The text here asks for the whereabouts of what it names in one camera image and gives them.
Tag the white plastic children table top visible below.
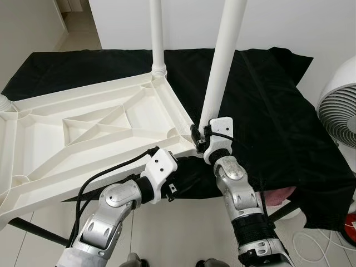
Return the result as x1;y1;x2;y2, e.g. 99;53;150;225
0;72;209;229

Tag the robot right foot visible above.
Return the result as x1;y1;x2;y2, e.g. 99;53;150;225
196;259;223;267

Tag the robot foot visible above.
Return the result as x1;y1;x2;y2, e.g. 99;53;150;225
196;259;223;267
125;253;146;267

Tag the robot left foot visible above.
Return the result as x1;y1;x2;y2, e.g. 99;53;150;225
125;253;146;267

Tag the pink cushion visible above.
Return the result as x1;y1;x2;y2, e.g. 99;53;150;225
261;186;296;206

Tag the black tablecloth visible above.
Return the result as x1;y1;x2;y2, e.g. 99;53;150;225
3;47;356;231

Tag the white round fan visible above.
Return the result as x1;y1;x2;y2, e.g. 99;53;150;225
316;56;356;148

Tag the red object on floor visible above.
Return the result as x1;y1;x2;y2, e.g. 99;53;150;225
343;211;356;245

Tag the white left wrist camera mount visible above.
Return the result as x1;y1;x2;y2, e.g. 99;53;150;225
142;149;179;204

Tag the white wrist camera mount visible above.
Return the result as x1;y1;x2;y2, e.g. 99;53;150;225
201;117;234;165
142;149;179;204

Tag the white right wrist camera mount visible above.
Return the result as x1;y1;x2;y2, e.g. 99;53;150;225
201;117;234;165

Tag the white floor cable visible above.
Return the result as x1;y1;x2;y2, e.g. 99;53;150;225
292;228;356;262

